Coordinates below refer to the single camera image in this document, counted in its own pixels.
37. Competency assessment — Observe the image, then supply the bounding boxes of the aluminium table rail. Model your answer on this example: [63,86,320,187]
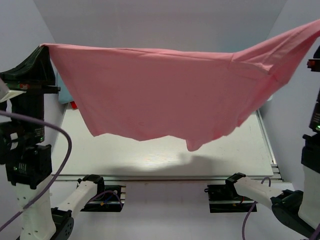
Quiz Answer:
[55,173,284,182]

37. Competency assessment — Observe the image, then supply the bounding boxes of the pink t shirt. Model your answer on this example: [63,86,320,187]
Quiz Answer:
[48,20,320,152]

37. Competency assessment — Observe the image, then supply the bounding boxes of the folded blue-grey t shirt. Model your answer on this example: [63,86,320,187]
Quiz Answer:
[56,73,73,104]

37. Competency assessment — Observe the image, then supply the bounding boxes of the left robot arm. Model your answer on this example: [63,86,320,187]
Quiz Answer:
[0,46,105,240]

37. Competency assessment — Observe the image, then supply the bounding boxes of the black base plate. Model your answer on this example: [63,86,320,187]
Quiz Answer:
[204,184,254,214]
[81,185,126,213]

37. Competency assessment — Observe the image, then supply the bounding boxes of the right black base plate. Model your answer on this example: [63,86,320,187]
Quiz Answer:
[204,184,254,214]

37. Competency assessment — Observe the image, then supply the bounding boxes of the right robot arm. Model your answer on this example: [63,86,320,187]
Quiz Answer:
[225,100,320,240]

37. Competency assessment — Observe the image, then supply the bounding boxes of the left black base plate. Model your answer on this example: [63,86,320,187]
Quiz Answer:
[81,185,126,213]

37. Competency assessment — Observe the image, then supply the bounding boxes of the folded red t shirt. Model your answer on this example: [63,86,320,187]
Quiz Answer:
[70,101,78,110]

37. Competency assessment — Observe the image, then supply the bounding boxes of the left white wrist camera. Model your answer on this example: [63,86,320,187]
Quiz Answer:
[0,78,27,111]

